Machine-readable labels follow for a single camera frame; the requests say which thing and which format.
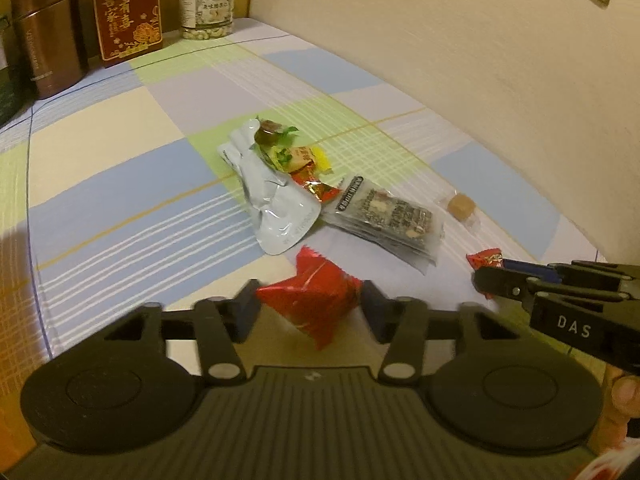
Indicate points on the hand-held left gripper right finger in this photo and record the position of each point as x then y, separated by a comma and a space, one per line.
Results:
374, 310

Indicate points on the brown metal canister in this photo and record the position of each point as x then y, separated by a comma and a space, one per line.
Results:
47, 35

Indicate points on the brown cube candy clear wrapper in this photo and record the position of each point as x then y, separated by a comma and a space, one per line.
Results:
461, 207

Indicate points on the checkered tablecloth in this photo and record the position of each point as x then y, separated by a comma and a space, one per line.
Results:
125, 160

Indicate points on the red gold candy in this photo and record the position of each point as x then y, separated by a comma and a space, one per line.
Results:
304, 177
324, 192

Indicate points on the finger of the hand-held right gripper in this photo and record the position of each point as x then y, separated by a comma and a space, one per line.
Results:
537, 271
502, 282

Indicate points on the clear packet of seed bars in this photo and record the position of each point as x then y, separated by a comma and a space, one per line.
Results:
390, 220

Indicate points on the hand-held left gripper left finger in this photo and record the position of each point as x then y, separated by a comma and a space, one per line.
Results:
246, 310

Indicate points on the small red candy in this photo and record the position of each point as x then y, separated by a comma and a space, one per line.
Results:
487, 259

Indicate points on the yellow candy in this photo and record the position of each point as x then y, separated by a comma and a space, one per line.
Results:
307, 156

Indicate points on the clear plastic nut jar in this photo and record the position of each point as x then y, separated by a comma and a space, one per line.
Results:
206, 5

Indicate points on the white foil pouch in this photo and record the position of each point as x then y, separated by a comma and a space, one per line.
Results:
285, 210
240, 142

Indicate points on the red gold printed pouch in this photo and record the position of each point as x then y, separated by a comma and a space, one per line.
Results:
127, 15

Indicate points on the green candy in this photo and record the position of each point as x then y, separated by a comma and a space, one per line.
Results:
267, 132

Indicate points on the red triangular snack packet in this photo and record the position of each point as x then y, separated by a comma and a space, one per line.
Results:
312, 295

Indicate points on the person's right hand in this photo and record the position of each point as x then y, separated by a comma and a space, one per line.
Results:
625, 400

